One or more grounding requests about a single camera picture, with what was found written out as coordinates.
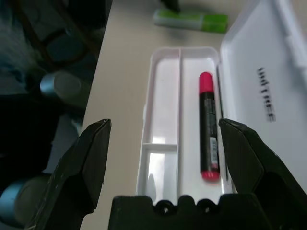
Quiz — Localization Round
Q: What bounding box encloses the grey robot leg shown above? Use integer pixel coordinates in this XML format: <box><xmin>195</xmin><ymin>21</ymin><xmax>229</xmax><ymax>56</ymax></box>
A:
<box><xmin>39</xmin><ymin>70</ymin><xmax>93</xmax><ymax>113</ymax></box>
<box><xmin>0</xmin><ymin>174</ymin><xmax>52</xmax><ymax>230</ymax></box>

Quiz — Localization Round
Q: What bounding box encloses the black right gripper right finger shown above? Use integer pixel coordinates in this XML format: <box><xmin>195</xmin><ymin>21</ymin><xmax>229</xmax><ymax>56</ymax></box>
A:
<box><xmin>218</xmin><ymin>117</ymin><xmax>307</xmax><ymax>230</ymax></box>

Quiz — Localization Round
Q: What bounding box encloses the white plastic pencil case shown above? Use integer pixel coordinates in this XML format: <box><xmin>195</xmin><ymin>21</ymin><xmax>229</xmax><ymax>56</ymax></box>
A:
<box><xmin>135</xmin><ymin>0</ymin><xmax>307</xmax><ymax>207</ymax></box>

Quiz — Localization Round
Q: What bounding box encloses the green highlighter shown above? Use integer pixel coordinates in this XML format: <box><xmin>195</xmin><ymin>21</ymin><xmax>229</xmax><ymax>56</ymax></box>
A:
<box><xmin>153</xmin><ymin>9</ymin><xmax>229</xmax><ymax>33</ymax></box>

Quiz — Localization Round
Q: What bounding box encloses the grey robot left leg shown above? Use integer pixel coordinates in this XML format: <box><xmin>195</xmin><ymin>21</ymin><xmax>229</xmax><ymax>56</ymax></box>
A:
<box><xmin>39</xmin><ymin>70</ymin><xmax>93</xmax><ymax>113</ymax></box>

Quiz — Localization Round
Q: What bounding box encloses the black marker with red cap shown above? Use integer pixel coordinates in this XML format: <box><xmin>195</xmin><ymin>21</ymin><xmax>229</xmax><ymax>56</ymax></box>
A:
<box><xmin>198</xmin><ymin>71</ymin><xmax>220</xmax><ymax>183</ymax></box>

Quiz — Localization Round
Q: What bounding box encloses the grey robot right leg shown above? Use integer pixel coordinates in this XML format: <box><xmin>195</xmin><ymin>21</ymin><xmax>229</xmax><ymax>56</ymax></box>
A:
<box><xmin>0</xmin><ymin>174</ymin><xmax>52</xmax><ymax>230</ymax></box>

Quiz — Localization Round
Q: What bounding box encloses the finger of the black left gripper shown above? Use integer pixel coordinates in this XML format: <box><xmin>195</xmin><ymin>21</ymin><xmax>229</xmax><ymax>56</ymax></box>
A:
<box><xmin>160</xmin><ymin>0</ymin><xmax>181</xmax><ymax>12</ymax></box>

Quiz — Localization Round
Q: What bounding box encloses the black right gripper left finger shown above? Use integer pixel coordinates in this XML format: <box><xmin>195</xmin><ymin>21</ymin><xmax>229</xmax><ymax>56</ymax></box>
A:
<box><xmin>25</xmin><ymin>118</ymin><xmax>112</xmax><ymax>230</ymax></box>

